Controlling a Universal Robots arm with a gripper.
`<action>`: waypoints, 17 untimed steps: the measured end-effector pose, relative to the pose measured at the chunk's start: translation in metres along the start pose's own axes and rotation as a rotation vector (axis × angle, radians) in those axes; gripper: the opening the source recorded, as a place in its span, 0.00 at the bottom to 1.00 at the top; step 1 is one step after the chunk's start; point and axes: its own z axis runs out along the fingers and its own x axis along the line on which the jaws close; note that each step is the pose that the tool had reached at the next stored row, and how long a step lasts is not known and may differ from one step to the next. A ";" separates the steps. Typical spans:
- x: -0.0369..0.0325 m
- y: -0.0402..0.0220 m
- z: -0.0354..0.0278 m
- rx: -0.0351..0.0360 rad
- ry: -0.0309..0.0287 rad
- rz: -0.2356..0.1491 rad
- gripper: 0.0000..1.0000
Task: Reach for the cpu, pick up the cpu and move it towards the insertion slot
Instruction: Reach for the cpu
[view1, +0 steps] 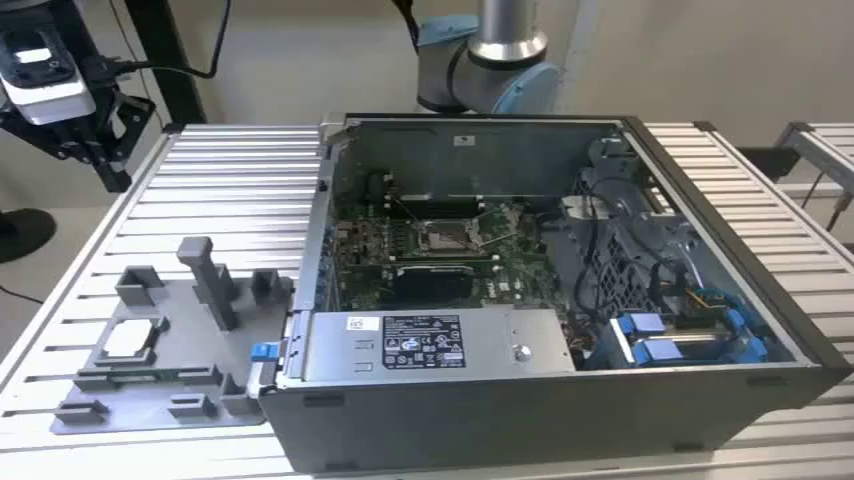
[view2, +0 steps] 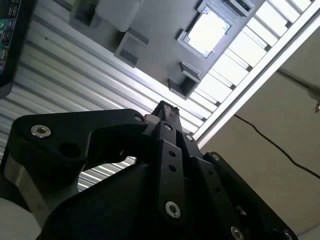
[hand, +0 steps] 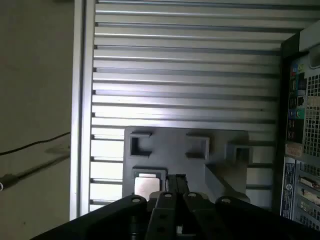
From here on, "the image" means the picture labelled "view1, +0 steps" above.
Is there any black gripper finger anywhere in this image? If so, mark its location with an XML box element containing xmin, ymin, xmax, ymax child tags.
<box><xmin>0</xmin><ymin>113</ymin><xmax>115</xmax><ymax>194</ymax></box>
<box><xmin>105</xmin><ymin>93</ymin><xmax>159</xmax><ymax>194</ymax></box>

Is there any silver square CPU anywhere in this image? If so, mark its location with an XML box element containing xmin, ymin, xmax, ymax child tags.
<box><xmin>99</xmin><ymin>322</ymin><xmax>159</xmax><ymax>359</ymax></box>

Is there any black RAM slot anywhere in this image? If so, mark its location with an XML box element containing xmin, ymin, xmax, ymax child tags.
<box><xmin>384</xmin><ymin>193</ymin><xmax>486</xmax><ymax>203</ymax></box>
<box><xmin>392</xmin><ymin>251</ymin><xmax>503</xmax><ymax>262</ymax></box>
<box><xmin>384</xmin><ymin>200</ymin><xmax>486</xmax><ymax>210</ymax></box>

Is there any CPU socket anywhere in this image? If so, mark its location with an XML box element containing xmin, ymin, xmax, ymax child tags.
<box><xmin>416</xmin><ymin>219</ymin><xmax>479</xmax><ymax>254</ymax></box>

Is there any black upright pole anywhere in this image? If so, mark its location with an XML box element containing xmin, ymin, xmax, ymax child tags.
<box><xmin>125</xmin><ymin>0</ymin><xmax>207</xmax><ymax>126</ymax></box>

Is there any black round stand base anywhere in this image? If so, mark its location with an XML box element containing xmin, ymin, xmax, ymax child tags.
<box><xmin>0</xmin><ymin>208</ymin><xmax>56</xmax><ymax>264</ymax></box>

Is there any grey parts rack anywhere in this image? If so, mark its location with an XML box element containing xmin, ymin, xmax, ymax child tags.
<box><xmin>49</xmin><ymin>234</ymin><xmax>299</xmax><ymax>436</ymax></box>

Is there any green RAM stick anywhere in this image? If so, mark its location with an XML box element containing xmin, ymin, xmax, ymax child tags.
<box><xmin>79</xmin><ymin>367</ymin><xmax>215</xmax><ymax>382</ymax></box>

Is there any silver power supply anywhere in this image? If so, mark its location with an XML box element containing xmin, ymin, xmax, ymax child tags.
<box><xmin>303</xmin><ymin>308</ymin><xmax>579</xmax><ymax>384</ymax></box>

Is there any graphics card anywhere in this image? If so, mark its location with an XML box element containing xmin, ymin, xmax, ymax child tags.
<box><xmin>391</xmin><ymin>263</ymin><xmax>476</xmax><ymax>310</ymax></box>

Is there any black power supply label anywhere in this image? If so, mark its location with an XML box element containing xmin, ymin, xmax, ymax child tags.
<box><xmin>380</xmin><ymin>314</ymin><xmax>463</xmax><ymax>370</ymax></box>

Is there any green motherboard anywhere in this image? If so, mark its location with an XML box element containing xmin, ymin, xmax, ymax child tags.
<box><xmin>330</xmin><ymin>199</ymin><xmax>568</xmax><ymax>314</ymax></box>

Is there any open dark grey PC case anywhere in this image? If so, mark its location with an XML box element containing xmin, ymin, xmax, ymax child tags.
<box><xmin>256</xmin><ymin>112</ymin><xmax>854</xmax><ymax>474</ymax></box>

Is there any grey perforated drive cage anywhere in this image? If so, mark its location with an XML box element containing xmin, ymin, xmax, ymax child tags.
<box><xmin>552</xmin><ymin>164</ymin><xmax>735</xmax><ymax>324</ymax></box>

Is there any blue disk carrier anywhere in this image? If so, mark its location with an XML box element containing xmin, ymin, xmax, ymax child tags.
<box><xmin>610</xmin><ymin>310</ymin><xmax>749</xmax><ymax>337</ymax></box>
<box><xmin>626</xmin><ymin>335</ymin><xmax>766</xmax><ymax>369</ymax></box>

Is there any aluminium slatted side table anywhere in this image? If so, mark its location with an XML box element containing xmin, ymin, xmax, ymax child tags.
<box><xmin>773</xmin><ymin>119</ymin><xmax>854</xmax><ymax>201</ymax></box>

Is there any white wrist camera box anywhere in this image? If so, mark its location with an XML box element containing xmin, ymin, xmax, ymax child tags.
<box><xmin>0</xmin><ymin>29</ymin><xmax>96</xmax><ymax>126</ymax></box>

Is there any black camera cable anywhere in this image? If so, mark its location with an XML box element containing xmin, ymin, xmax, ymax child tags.
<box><xmin>83</xmin><ymin>0</ymin><xmax>233</xmax><ymax>80</ymax></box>

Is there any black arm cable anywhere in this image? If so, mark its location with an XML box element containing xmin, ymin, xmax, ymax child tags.
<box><xmin>391</xmin><ymin>0</ymin><xmax>423</xmax><ymax>49</ymax></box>

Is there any thin wire locking lever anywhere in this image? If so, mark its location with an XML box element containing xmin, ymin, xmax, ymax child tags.
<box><xmin>391</xmin><ymin>196</ymin><xmax>430</xmax><ymax>227</ymax></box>
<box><xmin>483</xmin><ymin>207</ymin><xmax>530</xmax><ymax>245</ymax></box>

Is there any metal socket cover frame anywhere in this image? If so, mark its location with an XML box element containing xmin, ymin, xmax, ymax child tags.
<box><xmin>466</xmin><ymin>203</ymin><xmax>499</xmax><ymax>251</ymax></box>

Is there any coloured wire bundle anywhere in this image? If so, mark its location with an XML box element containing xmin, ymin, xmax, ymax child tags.
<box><xmin>652</xmin><ymin>259</ymin><xmax>730</xmax><ymax>321</ymax></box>

